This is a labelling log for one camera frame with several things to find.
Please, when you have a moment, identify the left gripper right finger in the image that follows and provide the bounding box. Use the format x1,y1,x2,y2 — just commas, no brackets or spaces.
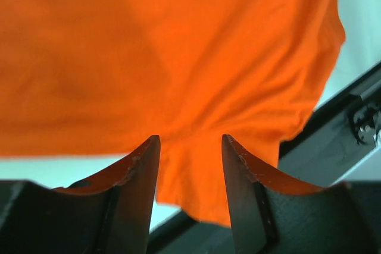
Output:
221,134,380,253

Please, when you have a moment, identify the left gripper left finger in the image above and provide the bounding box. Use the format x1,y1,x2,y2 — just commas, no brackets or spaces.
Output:
1,135,161,253

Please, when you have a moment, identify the orange t-shirt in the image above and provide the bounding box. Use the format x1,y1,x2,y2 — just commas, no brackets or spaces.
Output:
1,0,345,227

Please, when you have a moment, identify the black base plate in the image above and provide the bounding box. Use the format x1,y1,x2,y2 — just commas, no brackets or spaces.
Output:
147,65,380,253

